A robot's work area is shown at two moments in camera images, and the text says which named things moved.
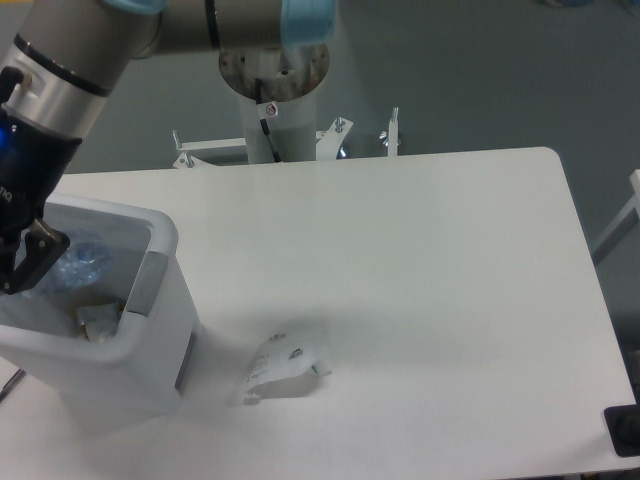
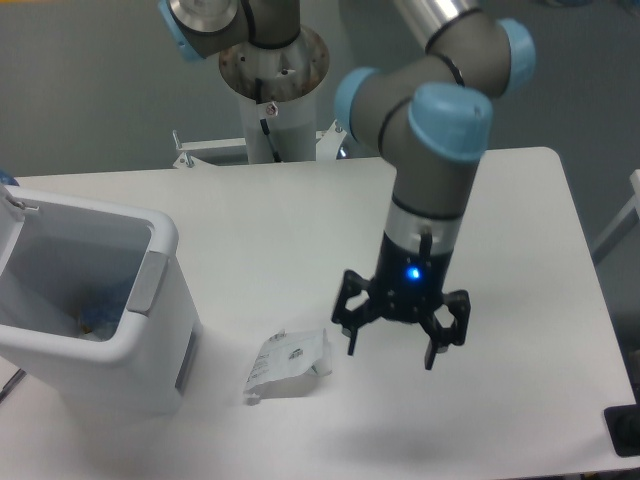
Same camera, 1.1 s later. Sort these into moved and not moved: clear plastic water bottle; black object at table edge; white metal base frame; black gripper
Moved: black gripper; clear plastic water bottle
Not moved: white metal base frame; black object at table edge
